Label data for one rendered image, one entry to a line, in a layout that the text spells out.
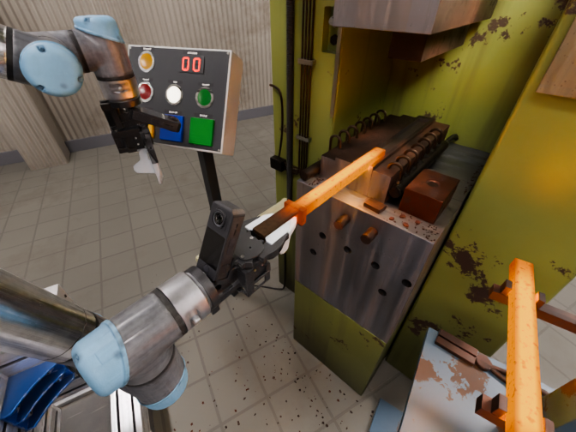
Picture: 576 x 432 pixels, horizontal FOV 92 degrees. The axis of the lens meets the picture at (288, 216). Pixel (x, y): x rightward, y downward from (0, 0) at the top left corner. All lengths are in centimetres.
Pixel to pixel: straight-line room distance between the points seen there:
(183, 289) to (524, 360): 47
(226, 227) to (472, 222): 64
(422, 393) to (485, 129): 79
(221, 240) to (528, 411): 43
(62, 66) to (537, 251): 99
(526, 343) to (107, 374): 54
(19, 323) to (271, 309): 125
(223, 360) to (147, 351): 109
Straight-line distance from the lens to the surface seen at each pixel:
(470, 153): 109
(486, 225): 85
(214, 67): 89
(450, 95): 111
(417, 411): 73
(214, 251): 41
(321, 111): 91
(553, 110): 73
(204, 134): 86
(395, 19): 63
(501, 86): 108
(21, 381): 89
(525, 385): 51
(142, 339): 40
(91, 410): 135
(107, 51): 74
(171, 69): 97
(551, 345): 194
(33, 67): 59
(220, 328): 155
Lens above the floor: 133
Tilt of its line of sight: 40 degrees down
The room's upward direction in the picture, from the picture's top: straight up
